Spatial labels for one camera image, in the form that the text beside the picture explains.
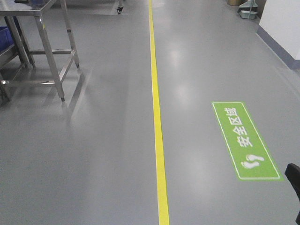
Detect green dustpan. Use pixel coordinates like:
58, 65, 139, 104
237, 0, 258, 19

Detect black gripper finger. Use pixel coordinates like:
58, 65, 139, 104
284, 163, 300, 225

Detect brown cylindrical bin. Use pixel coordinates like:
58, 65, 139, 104
227, 0, 247, 6

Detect blue bin beside table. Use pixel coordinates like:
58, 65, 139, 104
0, 26, 14, 52

